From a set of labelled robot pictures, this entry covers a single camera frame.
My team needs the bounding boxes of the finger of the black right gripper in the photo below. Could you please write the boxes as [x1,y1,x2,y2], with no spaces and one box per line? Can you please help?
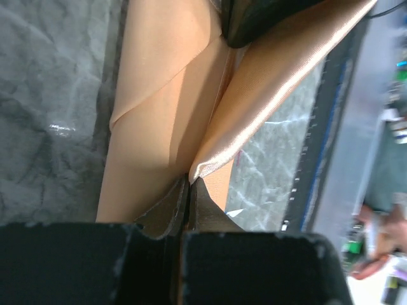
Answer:
[221,0,321,48]

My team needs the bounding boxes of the peach satin napkin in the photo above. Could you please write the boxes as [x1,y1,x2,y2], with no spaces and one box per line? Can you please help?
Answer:
[96,1,375,223]

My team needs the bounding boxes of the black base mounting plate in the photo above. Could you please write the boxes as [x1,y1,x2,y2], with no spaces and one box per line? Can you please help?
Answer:
[280,19,369,233]

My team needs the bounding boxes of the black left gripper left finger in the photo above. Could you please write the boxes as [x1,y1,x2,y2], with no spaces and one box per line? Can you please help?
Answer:
[1,177,190,304]

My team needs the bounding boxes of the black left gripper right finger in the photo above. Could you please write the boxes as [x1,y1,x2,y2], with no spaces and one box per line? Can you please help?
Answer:
[181,179,352,304]

